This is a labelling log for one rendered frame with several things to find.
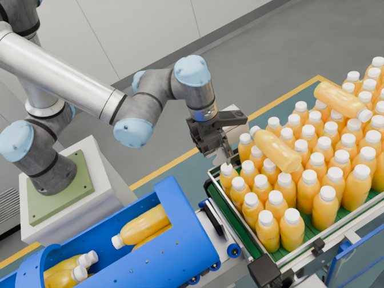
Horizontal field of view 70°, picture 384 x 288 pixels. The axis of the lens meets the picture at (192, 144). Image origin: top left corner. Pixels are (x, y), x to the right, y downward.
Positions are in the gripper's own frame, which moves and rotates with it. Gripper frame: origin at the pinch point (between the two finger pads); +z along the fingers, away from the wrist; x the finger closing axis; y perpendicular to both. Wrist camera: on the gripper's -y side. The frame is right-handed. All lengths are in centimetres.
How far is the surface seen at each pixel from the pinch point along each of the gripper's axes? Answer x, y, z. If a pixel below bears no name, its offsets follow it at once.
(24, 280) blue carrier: 8, 62, -8
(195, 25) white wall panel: -262, -100, 83
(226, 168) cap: 0.3, 0.7, 6.3
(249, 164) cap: 3.5, -6.1, 6.3
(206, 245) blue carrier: 21.7, 18.8, 0.1
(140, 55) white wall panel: -260, -22, 85
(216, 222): 12.0, 12.7, 11.0
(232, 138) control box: -15.0, -10.1, 12.3
